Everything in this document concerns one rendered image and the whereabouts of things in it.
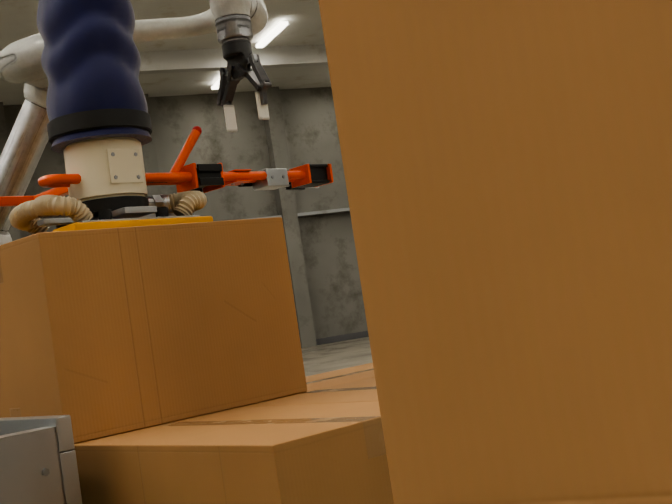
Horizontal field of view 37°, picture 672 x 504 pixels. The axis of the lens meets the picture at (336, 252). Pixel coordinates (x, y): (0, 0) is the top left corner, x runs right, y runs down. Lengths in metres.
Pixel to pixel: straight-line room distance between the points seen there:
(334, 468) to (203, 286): 0.72
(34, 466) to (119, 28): 0.99
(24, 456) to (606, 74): 1.44
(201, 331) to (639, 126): 1.74
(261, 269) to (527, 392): 1.80
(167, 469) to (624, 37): 1.36
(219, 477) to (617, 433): 1.18
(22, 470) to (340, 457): 0.54
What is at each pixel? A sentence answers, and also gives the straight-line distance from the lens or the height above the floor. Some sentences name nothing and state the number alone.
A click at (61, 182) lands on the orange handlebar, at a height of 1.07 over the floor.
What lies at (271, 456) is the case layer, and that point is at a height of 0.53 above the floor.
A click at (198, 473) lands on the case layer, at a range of 1.64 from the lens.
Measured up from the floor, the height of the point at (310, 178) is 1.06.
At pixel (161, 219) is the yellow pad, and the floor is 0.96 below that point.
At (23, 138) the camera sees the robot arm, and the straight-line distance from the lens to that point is 2.95.
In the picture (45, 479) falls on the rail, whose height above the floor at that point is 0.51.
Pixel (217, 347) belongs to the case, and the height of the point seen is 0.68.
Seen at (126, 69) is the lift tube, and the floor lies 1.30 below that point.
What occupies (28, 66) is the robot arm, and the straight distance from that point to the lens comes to 2.78.
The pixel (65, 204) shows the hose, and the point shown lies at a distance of 2.13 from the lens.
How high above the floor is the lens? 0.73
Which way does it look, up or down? 3 degrees up
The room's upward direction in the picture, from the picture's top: 8 degrees counter-clockwise
